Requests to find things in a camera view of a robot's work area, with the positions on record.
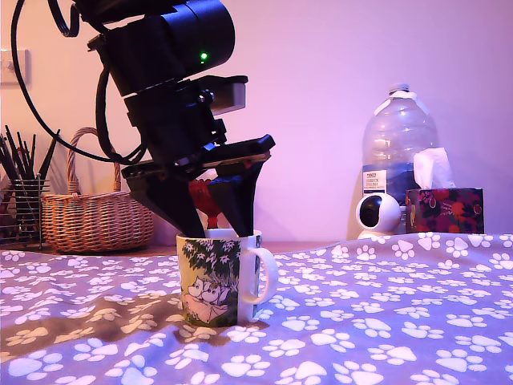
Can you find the small white round camera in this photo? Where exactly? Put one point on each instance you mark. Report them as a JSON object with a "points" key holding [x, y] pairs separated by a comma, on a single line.
{"points": [[384, 216]]}

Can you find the white wall switch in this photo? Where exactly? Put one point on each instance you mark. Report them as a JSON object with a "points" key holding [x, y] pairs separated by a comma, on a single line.
{"points": [[6, 66]]}

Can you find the white tissue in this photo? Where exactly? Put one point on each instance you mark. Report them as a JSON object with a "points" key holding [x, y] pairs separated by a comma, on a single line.
{"points": [[433, 168]]}

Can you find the floral tissue box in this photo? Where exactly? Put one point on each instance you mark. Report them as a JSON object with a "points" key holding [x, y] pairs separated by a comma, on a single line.
{"points": [[445, 210]]}

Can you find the large clear water bottle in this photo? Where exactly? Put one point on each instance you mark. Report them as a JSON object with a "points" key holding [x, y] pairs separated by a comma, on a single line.
{"points": [[401, 132]]}

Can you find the black chopstick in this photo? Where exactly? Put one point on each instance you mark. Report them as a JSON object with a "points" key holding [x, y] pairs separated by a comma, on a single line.
{"points": [[49, 152], [25, 156], [31, 156], [13, 152]]}

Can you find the paw print cloth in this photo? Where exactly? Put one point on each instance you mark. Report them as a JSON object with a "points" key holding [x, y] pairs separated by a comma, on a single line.
{"points": [[360, 321]]}

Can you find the illustrated white mug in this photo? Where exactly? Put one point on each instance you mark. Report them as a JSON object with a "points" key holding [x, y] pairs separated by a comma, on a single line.
{"points": [[208, 260]]}

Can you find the red glass goblet bowl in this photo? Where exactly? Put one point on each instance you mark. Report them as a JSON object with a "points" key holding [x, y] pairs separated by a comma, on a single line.
{"points": [[202, 200]]}

